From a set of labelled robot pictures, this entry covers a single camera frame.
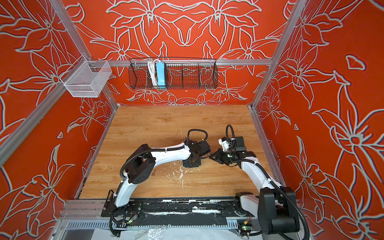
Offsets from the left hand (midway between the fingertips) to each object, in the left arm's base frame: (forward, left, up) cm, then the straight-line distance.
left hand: (196, 164), depth 88 cm
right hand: (+1, -7, +9) cm, 12 cm away
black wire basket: (+49, +13, +30) cm, 59 cm away
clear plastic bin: (+38, +71, +32) cm, 87 cm away
